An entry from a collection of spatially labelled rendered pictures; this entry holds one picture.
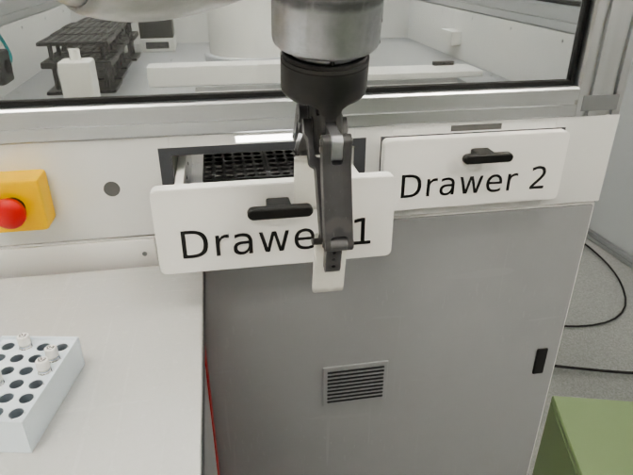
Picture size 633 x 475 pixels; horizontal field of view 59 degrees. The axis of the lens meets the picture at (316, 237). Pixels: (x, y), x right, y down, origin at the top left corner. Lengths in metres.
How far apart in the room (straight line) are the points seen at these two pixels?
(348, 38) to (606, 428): 0.34
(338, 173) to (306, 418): 0.70
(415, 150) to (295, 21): 0.43
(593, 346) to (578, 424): 1.64
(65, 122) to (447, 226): 0.58
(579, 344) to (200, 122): 1.61
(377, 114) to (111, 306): 0.44
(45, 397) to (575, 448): 0.46
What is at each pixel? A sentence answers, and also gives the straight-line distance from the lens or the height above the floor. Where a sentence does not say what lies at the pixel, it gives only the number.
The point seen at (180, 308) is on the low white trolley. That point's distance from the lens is 0.74.
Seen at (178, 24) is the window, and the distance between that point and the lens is 0.78.
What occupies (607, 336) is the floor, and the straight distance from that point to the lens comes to 2.17.
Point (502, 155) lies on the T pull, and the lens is 0.85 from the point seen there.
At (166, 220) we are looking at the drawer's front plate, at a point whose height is 0.89.
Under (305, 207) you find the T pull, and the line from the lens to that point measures 0.63.
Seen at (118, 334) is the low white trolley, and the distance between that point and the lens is 0.72.
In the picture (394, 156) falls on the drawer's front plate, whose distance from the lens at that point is 0.82.
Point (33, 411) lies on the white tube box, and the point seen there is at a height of 0.79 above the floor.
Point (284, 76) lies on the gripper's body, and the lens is 0.48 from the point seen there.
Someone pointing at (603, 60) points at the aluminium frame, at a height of 1.03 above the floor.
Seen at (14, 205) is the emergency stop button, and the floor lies 0.89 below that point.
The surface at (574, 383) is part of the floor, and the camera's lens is 1.92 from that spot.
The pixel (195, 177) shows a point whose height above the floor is 0.84.
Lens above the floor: 1.17
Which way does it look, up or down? 27 degrees down
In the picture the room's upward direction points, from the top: straight up
